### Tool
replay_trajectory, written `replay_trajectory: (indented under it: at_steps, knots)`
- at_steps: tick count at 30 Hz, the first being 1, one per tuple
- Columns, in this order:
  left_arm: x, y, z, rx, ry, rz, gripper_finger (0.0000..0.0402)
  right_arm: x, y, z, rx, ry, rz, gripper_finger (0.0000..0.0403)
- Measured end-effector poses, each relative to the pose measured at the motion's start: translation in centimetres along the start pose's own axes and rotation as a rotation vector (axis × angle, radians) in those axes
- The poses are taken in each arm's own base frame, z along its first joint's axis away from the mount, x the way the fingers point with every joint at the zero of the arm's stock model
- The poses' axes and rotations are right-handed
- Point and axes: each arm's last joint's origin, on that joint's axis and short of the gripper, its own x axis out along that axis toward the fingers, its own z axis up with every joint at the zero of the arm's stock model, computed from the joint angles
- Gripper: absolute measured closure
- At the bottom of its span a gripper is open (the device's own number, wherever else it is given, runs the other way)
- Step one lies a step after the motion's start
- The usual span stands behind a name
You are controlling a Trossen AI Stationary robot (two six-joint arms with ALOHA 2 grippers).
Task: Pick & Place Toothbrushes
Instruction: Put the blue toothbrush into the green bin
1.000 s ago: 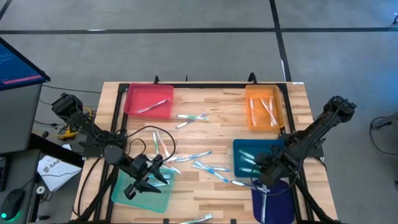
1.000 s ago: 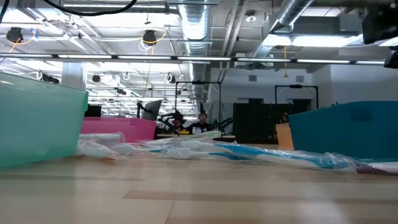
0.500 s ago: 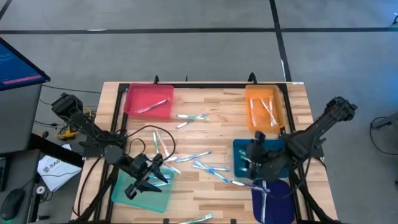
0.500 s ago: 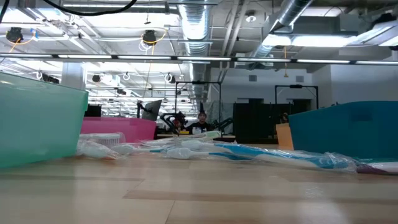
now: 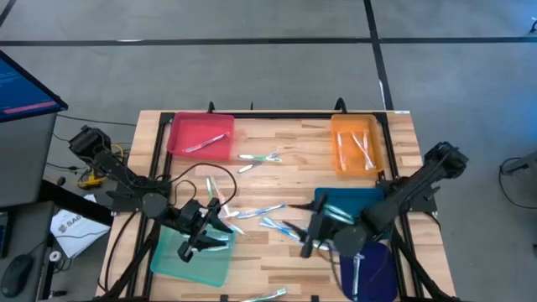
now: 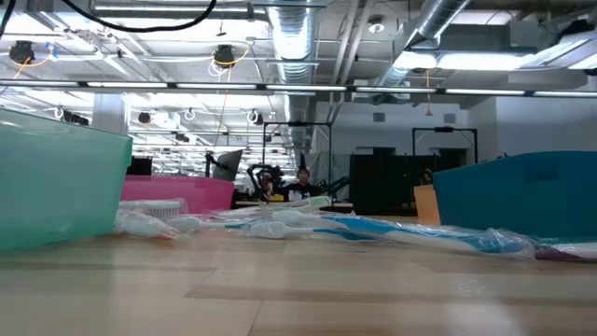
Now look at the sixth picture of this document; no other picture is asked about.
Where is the green translucent plastic bin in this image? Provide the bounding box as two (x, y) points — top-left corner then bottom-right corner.
(0, 107), (134, 253)

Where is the wrapped green toothbrush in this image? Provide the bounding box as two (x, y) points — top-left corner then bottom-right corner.
(268, 195), (333, 212)

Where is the wrapped blue toothbrush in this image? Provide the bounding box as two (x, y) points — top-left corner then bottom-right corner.
(272, 208), (535, 257)
(249, 219), (379, 243)
(166, 215), (262, 233)

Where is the grey tilted monitor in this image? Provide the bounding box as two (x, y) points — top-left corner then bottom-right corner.
(212, 148), (244, 183)

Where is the black partition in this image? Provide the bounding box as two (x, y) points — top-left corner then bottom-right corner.
(349, 147), (467, 217)

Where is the red translucent plastic bin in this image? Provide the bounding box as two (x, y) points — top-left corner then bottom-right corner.
(119, 175), (236, 216)

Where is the orange translucent plastic bin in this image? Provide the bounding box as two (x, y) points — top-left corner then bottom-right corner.
(413, 184), (442, 227)

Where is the teal blue plastic bin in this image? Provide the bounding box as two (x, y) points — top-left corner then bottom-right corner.
(432, 150), (597, 240)

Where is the black gantry frame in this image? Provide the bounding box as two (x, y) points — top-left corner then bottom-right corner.
(411, 126), (479, 164)
(261, 120), (333, 206)

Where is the silver ventilation duct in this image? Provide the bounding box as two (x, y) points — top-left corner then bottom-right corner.
(372, 0), (472, 90)
(266, 0), (328, 155)

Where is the black ceiling cable reel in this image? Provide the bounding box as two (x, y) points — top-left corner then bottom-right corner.
(8, 40), (36, 64)
(213, 44), (237, 69)

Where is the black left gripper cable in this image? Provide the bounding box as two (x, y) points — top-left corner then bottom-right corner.
(60, 0), (219, 34)

